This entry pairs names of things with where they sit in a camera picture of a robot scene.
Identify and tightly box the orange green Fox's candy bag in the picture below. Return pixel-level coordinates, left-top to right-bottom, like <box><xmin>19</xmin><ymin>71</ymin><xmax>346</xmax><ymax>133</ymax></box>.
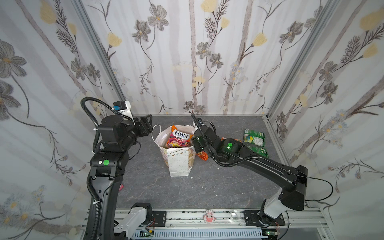
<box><xmin>166</xmin><ymin>125</ymin><xmax>194</xmax><ymax>148</ymax></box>

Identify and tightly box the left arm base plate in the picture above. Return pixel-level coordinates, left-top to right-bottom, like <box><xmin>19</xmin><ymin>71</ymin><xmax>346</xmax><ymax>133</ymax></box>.
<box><xmin>140</xmin><ymin>211</ymin><xmax>167</xmax><ymax>228</ymax></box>

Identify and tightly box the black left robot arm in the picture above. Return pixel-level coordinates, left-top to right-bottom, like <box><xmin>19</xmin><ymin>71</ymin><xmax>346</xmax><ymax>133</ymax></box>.
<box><xmin>81</xmin><ymin>97</ymin><xmax>153</xmax><ymax>240</ymax></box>

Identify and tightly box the white slotted cable duct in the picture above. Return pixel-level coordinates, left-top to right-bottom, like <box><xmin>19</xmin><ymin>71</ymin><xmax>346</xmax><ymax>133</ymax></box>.
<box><xmin>132</xmin><ymin>229</ymin><xmax>269</xmax><ymax>240</ymax></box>

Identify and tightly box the green snack packet lower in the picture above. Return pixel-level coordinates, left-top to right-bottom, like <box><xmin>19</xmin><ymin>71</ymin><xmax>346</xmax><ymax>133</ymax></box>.
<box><xmin>248</xmin><ymin>145</ymin><xmax>269</xmax><ymax>158</ymax></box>

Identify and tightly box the green snack packet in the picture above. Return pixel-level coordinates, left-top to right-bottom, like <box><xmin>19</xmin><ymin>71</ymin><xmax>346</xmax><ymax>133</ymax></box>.
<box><xmin>244</xmin><ymin>129</ymin><xmax>265</xmax><ymax>147</ymax></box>
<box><xmin>248</xmin><ymin>145</ymin><xmax>269</xmax><ymax>158</ymax></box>

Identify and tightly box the white cartoon paper bag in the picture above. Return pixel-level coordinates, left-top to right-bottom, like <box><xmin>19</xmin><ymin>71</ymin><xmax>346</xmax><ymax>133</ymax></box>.
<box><xmin>151</xmin><ymin>125</ymin><xmax>196</xmax><ymax>177</ymax></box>

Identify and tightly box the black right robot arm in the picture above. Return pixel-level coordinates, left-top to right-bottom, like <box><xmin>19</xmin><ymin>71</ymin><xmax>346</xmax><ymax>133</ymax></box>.
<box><xmin>191</xmin><ymin>114</ymin><xmax>310</xmax><ymax>228</ymax></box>

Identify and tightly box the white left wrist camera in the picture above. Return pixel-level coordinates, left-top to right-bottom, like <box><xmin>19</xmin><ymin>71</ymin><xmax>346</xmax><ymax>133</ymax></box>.
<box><xmin>113</xmin><ymin>101</ymin><xmax>134</xmax><ymax>122</ymax></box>

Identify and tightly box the orange red snack packet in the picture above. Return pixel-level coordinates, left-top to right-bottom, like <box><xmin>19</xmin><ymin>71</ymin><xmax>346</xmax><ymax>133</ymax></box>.
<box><xmin>196</xmin><ymin>151</ymin><xmax>209</xmax><ymax>161</ymax></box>

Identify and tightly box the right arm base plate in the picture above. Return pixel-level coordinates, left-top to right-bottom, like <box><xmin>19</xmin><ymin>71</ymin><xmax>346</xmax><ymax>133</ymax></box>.
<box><xmin>243</xmin><ymin>211</ymin><xmax>286</xmax><ymax>228</ymax></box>

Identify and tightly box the green snack packet upper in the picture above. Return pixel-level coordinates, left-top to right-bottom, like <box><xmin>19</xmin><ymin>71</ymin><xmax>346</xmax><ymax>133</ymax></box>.
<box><xmin>244</xmin><ymin>129</ymin><xmax>265</xmax><ymax>147</ymax></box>

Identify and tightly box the aluminium front rail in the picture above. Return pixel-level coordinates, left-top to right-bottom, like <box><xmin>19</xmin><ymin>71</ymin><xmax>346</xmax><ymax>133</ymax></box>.
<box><xmin>80</xmin><ymin>208</ymin><xmax>328</xmax><ymax>230</ymax></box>

